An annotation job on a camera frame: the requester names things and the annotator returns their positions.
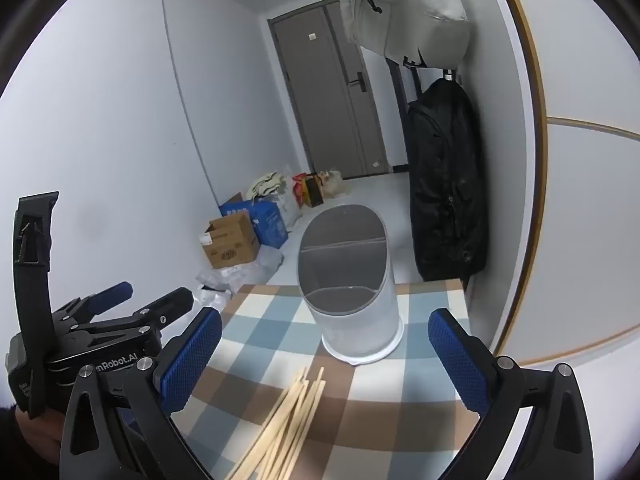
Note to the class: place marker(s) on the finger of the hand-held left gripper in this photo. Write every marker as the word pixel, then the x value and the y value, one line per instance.
pixel 165 307
pixel 117 291

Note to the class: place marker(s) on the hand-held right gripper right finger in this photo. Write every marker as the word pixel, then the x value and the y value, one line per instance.
pixel 457 365

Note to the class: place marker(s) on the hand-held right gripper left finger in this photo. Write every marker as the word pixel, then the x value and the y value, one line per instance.
pixel 192 355

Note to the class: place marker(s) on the white grey utensil holder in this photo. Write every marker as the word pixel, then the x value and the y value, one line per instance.
pixel 360 320

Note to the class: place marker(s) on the bunch of wooden chopsticks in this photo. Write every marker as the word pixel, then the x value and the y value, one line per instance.
pixel 295 410

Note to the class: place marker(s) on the person's left hand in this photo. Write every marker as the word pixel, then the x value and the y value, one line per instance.
pixel 37 435

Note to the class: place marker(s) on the brown cardboard box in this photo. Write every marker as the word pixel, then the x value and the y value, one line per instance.
pixel 230 245

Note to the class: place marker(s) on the checked tablecloth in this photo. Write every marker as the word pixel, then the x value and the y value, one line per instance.
pixel 280 330

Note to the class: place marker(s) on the blue cardboard box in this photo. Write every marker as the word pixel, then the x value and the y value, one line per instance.
pixel 270 225

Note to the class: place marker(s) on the white tote bag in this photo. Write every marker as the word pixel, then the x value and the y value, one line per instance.
pixel 270 182

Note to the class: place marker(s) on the translucent plastic bag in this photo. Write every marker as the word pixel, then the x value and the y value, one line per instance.
pixel 335 182

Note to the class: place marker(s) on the grey door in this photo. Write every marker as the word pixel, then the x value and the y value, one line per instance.
pixel 325 100

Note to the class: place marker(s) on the white hanging bag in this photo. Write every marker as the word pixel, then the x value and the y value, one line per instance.
pixel 415 15

